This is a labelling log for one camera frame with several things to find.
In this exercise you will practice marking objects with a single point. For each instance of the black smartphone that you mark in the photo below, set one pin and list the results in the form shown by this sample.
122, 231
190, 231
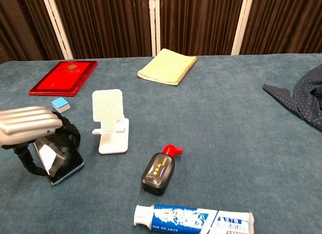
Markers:
64, 163

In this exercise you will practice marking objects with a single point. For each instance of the small blue and white cube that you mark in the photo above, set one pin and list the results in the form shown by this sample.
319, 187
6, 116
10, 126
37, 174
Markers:
60, 104

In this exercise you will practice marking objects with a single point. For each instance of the white screen frame post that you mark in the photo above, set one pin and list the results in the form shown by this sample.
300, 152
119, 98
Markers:
242, 22
154, 22
56, 25

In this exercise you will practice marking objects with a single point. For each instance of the blue table mat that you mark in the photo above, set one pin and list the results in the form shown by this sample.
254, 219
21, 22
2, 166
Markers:
226, 143

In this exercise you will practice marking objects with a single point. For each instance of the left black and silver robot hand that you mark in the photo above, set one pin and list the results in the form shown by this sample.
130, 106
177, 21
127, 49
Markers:
25, 123

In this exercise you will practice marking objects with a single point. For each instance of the black ink bottle red cap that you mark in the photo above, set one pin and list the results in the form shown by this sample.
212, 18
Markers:
157, 171

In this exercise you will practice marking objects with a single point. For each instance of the red certificate book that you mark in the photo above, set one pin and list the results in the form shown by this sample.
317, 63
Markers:
65, 76

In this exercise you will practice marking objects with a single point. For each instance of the blue and white toothpaste tube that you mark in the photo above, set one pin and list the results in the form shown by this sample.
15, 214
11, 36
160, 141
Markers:
181, 219

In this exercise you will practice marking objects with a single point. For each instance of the navy polka-dot cloth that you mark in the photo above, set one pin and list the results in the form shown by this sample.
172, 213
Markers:
302, 98

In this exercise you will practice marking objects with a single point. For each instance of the pale yellow spiral notebook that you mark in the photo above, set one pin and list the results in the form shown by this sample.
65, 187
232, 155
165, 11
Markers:
166, 66

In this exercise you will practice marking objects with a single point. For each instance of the white phone stand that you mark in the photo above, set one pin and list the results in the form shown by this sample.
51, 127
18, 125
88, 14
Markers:
109, 113

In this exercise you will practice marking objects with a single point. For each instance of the dark brown pleated curtain panel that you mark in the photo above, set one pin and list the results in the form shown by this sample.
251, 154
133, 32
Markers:
284, 22
198, 22
22, 25
105, 22

